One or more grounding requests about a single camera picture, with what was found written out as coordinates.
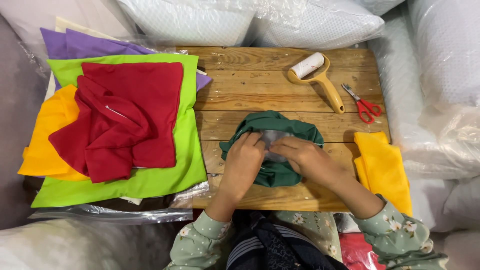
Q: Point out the red cushion cover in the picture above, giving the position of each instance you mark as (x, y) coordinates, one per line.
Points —
(108, 138)
(157, 105)

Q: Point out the plain white pillow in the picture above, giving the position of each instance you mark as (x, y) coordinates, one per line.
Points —
(67, 15)

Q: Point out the dark green cushion cover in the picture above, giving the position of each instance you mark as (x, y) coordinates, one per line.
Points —
(275, 122)

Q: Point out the purple cushion cover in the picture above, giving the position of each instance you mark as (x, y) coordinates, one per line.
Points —
(93, 45)

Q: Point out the person's left hand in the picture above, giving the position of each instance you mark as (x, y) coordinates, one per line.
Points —
(242, 165)

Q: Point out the dark brown cushion cover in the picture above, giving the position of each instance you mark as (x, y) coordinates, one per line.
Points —
(112, 204)

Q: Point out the grey pillow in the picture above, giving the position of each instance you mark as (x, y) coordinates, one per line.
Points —
(18, 131)

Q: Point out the orange cushion cover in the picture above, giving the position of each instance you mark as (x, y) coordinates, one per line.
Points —
(386, 168)
(48, 138)

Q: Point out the person's dark patterned scarf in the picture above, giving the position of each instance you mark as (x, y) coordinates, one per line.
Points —
(270, 243)

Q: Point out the person's right fingers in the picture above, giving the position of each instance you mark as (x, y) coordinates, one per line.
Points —
(285, 146)

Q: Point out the cream cushion cover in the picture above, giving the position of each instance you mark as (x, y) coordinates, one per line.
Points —
(65, 23)

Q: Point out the yellow lint roller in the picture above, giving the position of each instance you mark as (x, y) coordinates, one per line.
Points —
(322, 80)

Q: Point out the clear plastic bag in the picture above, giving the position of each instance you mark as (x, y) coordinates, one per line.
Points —
(112, 215)

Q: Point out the grey translucent plastic piece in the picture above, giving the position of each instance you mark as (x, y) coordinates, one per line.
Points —
(275, 135)

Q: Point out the white pillow in clear plastic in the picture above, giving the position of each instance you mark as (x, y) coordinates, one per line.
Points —
(75, 245)
(187, 18)
(442, 56)
(318, 24)
(450, 202)

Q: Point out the person's left fingers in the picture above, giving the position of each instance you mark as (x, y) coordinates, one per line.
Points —
(255, 141)

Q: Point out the red plastic packet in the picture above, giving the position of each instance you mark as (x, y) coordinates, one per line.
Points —
(356, 251)

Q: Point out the person's right hand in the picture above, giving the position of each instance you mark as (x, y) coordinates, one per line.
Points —
(309, 159)

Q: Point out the lime green cushion cover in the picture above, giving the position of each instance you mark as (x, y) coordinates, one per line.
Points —
(187, 157)

